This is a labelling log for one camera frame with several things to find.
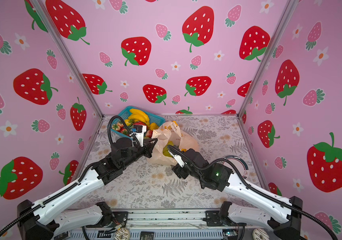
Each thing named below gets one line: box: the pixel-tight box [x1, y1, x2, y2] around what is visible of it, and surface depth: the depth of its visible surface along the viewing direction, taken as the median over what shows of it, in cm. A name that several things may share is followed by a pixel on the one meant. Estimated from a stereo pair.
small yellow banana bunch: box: [128, 109, 150, 126], surface depth 109 cm
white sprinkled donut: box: [252, 228, 270, 240], surface depth 69 cm
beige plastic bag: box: [147, 121, 200, 166], surface depth 78 cm
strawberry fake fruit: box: [112, 123, 124, 132], surface depth 103 cm
